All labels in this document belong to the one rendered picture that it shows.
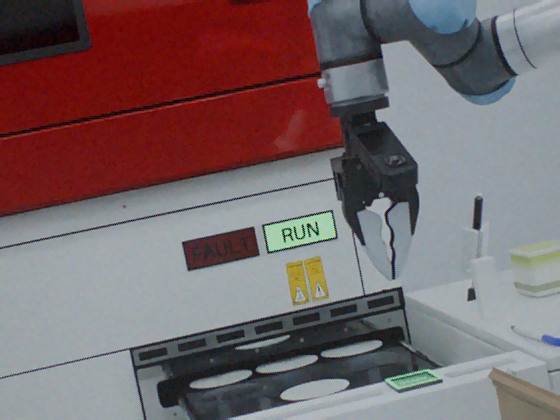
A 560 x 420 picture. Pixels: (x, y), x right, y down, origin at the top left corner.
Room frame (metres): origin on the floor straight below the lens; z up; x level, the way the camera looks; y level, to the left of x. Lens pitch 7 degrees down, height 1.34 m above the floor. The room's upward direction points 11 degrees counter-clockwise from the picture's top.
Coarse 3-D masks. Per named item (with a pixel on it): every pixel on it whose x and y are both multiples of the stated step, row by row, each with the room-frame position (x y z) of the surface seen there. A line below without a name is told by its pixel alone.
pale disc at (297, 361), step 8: (272, 360) 2.13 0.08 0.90; (280, 360) 2.11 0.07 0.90; (288, 360) 2.10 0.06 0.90; (296, 360) 2.09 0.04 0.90; (304, 360) 2.08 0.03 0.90; (312, 360) 2.07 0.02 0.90; (264, 368) 2.08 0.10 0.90; (272, 368) 2.07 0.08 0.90; (280, 368) 2.05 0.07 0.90; (288, 368) 2.04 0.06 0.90
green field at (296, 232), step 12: (312, 216) 2.12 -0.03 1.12; (324, 216) 2.12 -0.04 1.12; (276, 228) 2.10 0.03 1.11; (288, 228) 2.11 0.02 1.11; (300, 228) 2.11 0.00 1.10; (312, 228) 2.11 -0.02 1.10; (324, 228) 2.12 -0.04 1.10; (276, 240) 2.10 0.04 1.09; (288, 240) 2.11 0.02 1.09; (300, 240) 2.11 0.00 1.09; (312, 240) 2.11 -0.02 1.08
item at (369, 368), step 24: (264, 360) 2.14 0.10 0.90; (336, 360) 2.03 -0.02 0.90; (360, 360) 2.00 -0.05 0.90; (384, 360) 1.97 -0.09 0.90; (408, 360) 1.94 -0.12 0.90; (240, 384) 2.00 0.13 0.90; (264, 384) 1.96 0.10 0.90; (288, 384) 1.93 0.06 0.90; (360, 384) 1.85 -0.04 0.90; (192, 408) 1.90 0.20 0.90; (216, 408) 1.87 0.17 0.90; (240, 408) 1.84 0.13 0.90; (264, 408) 1.82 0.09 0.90
